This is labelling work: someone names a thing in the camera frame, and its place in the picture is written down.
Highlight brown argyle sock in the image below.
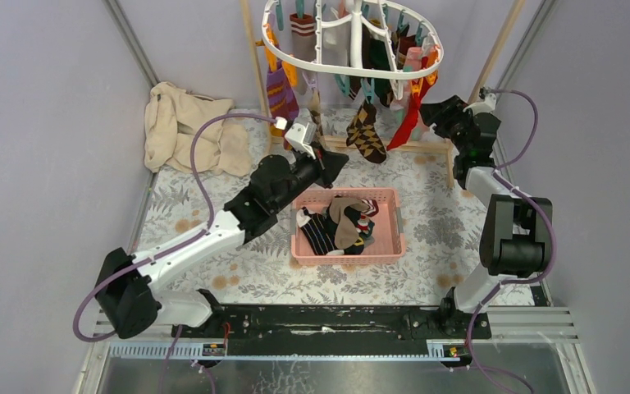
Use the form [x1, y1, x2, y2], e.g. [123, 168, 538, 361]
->
[345, 101, 387, 164]

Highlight red sock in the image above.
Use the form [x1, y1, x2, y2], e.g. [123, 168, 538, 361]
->
[386, 47, 438, 151]

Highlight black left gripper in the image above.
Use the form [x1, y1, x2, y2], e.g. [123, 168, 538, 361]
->
[271, 142, 347, 213]

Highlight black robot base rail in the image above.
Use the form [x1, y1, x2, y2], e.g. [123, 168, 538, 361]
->
[171, 300, 491, 358]

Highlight magenta purple striped sock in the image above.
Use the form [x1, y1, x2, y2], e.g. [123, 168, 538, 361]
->
[266, 61, 299, 121]

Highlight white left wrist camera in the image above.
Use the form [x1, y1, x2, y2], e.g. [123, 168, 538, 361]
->
[274, 117, 317, 159]

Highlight green dotted sock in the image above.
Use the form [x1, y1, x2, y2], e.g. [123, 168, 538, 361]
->
[368, 39, 394, 108]

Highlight pink plastic basket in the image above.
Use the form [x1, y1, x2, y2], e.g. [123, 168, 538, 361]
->
[290, 187, 406, 266]

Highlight wooden hanger stand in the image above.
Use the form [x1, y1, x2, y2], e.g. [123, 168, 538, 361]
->
[239, 0, 526, 188]

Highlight teal green sock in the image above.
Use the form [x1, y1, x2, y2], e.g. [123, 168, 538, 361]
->
[356, 215, 375, 241]

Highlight white round clip hanger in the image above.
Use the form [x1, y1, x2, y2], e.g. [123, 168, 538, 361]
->
[260, 1, 445, 81]

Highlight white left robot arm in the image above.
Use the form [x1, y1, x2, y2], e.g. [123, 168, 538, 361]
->
[94, 148, 349, 339]

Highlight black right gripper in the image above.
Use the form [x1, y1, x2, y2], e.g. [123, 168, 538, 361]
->
[416, 96, 476, 156]

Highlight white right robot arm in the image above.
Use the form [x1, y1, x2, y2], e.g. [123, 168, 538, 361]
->
[420, 94, 552, 338]

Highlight tan argyle sock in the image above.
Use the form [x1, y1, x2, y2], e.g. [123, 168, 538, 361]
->
[308, 88, 326, 148]

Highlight pink sock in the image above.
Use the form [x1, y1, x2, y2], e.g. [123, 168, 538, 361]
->
[390, 47, 422, 126]

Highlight black pinstriped sock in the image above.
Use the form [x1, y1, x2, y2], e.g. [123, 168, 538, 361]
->
[296, 208, 345, 256]

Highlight cream crumpled cloth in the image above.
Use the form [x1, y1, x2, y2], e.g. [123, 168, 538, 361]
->
[144, 82, 253, 176]

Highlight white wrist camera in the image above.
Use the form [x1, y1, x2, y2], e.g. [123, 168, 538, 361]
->
[274, 117, 317, 159]
[465, 87, 497, 115]

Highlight beige long sock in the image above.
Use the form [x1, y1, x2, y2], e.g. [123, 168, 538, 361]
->
[326, 195, 380, 250]

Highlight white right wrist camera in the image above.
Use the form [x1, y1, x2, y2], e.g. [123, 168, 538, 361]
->
[465, 87, 497, 115]

